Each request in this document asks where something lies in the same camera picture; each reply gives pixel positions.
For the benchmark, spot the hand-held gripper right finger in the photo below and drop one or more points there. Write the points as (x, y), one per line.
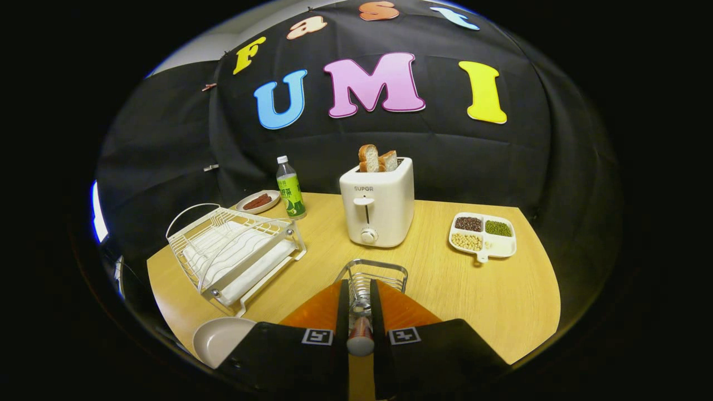
(440, 356)

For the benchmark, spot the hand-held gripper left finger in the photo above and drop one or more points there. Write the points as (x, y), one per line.
(278, 362)

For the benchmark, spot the grey round plate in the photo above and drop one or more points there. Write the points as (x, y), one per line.
(220, 341)

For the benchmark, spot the white divided dish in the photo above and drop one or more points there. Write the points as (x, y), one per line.
(500, 246)

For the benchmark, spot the small grey dish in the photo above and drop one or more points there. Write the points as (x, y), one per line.
(270, 207)

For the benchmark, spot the pile of yellow beans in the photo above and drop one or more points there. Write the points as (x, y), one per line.
(467, 241)

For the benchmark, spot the pile of brown beans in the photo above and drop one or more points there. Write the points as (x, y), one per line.
(468, 224)

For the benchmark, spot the pile of green beans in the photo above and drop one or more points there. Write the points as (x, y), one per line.
(498, 228)

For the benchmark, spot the white toaster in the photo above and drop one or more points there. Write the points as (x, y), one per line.
(384, 211)

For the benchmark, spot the red meat piece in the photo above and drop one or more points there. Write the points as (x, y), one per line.
(255, 205)
(260, 197)

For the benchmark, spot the green label drink bottle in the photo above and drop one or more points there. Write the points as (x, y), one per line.
(291, 192)

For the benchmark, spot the black backdrop cloth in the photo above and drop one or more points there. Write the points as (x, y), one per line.
(445, 167)

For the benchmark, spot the toast bread slice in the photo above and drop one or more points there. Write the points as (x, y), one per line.
(389, 161)
(368, 159)

